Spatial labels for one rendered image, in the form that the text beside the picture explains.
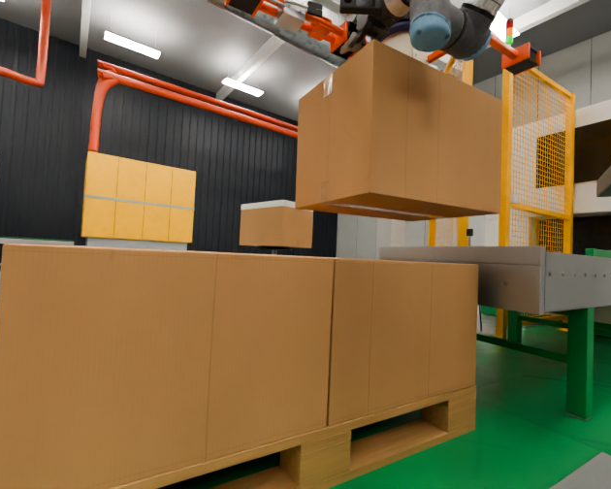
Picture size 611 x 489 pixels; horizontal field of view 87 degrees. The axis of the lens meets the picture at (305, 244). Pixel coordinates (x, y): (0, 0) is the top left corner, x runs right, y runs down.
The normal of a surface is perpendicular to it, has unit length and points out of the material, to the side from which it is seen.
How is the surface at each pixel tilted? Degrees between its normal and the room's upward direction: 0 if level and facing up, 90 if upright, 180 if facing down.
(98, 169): 90
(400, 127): 90
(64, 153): 90
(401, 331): 90
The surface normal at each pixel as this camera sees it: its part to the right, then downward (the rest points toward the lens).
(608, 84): -0.80, -0.06
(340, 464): 0.51, 0.00
